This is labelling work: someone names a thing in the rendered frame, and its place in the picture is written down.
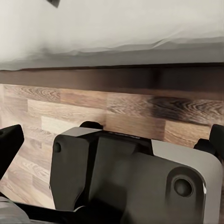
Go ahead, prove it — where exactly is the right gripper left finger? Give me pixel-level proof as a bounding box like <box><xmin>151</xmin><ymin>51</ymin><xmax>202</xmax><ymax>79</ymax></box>
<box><xmin>0</xmin><ymin>124</ymin><xmax>24</xmax><ymax>180</ymax></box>

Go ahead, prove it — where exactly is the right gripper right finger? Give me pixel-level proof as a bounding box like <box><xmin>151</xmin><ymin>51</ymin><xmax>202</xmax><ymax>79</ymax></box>
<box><xmin>209</xmin><ymin>124</ymin><xmax>224</xmax><ymax>162</ymax></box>

